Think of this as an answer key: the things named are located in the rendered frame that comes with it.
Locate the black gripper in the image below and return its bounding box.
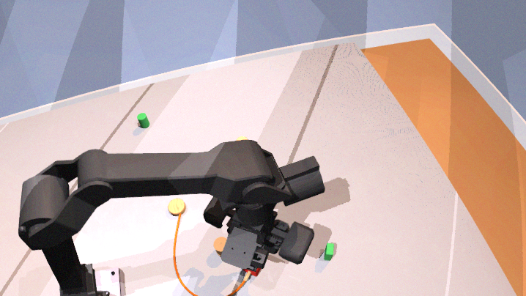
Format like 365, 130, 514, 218
203, 196, 314, 264

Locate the green cylinder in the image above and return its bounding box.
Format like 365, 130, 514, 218
137, 113, 149, 128

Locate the light wooden cylinder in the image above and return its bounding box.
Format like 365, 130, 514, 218
214, 237, 226, 256

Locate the red block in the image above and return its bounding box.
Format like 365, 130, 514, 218
244, 268, 261, 277

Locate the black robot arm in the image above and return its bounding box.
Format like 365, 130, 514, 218
18, 140, 325, 296

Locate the orange round button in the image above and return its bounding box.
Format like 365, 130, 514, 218
168, 199, 186, 216

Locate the thin wooden stick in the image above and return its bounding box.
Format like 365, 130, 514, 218
174, 213, 251, 296

